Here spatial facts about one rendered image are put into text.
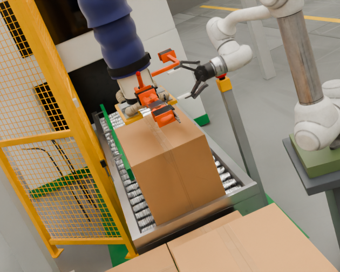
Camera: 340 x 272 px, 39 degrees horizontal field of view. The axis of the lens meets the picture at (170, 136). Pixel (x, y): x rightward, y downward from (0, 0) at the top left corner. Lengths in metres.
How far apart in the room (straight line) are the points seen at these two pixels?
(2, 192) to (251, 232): 1.79
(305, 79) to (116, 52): 0.94
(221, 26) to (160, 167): 0.74
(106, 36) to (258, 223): 1.21
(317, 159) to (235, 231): 0.67
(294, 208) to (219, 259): 1.78
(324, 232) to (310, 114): 1.21
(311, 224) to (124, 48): 1.60
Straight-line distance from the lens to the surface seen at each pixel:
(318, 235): 3.06
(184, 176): 2.43
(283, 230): 1.61
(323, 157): 2.20
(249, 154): 3.08
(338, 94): 2.16
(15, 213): 3.10
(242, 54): 2.34
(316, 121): 2.00
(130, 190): 3.06
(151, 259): 2.38
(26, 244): 3.20
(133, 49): 2.40
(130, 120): 2.40
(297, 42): 1.92
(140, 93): 2.30
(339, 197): 2.34
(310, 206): 3.29
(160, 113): 1.94
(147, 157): 2.37
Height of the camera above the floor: 1.92
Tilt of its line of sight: 23 degrees down
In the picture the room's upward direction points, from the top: 21 degrees counter-clockwise
